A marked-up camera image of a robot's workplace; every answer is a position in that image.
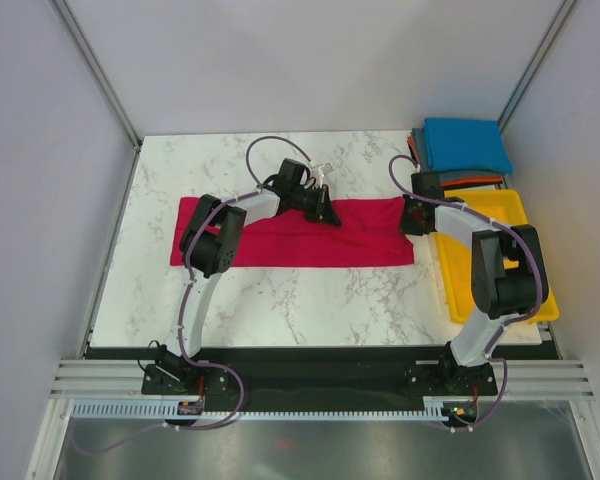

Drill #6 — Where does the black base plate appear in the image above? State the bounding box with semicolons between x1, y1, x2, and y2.
86;345;557;411

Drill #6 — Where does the left aluminium frame post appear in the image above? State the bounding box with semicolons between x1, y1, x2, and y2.
49;0;142;151

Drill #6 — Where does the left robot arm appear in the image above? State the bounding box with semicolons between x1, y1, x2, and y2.
156;158;341;393

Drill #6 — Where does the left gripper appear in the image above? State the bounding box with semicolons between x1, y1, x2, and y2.
291;185;341;229

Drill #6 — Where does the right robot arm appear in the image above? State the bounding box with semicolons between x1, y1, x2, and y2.
399;171;549;394

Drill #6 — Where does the red t-shirt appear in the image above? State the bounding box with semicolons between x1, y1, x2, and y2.
168;195;415;269

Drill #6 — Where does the white cable duct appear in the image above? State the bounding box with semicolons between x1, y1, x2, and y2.
71;398;465;423

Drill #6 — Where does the blue folded t-shirt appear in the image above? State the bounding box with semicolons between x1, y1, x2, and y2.
423;117;514;175

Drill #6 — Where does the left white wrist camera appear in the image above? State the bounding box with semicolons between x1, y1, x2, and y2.
310;163;333;184

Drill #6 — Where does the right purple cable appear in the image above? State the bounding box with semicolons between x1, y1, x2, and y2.
388;154;551;434

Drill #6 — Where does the right aluminium frame post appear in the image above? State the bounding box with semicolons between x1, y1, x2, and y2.
497;0;580;133

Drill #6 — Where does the yellow plastic tray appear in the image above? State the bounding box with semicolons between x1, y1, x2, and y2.
429;188;561;325

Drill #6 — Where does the aluminium frame post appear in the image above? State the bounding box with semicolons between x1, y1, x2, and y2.
49;0;142;151
497;0;580;133

